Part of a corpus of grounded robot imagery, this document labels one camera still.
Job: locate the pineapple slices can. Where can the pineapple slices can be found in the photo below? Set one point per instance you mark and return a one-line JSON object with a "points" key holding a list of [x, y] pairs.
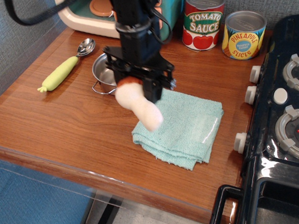
{"points": [[243, 34]]}

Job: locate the tomato sauce can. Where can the tomato sauce can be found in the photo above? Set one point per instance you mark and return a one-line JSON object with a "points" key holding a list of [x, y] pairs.
{"points": [[202, 20]]}

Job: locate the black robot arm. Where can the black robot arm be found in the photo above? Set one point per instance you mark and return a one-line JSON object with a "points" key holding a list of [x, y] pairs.
{"points": [[132, 12]]}

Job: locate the light blue folded cloth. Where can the light blue folded cloth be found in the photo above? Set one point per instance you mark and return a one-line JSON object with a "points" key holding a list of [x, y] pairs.
{"points": [[188, 131]]}

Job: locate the black toy stove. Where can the black toy stove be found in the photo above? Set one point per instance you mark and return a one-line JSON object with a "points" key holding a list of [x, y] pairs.
{"points": [[269, 193]]}

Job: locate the spoon with green handle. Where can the spoon with green handle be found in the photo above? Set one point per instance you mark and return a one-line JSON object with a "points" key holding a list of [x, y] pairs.
{"points": [[63, 70]]}

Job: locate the small stainless steel pot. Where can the small stainless steel pot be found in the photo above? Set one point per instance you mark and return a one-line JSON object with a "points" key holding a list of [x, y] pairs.
{"points": [[105, 83]]}

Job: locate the teal toy microwave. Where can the teal toy microwave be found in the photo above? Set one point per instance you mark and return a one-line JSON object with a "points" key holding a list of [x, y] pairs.
{"points": [[98, 17]]}

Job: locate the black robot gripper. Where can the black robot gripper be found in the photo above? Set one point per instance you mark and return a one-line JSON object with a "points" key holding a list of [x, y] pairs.
{"points": [[139, 56]]}

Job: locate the plush mushroom toy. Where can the plush mushroom toy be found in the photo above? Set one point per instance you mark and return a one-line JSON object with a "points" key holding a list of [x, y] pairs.
{"points": [[130, 95]]}

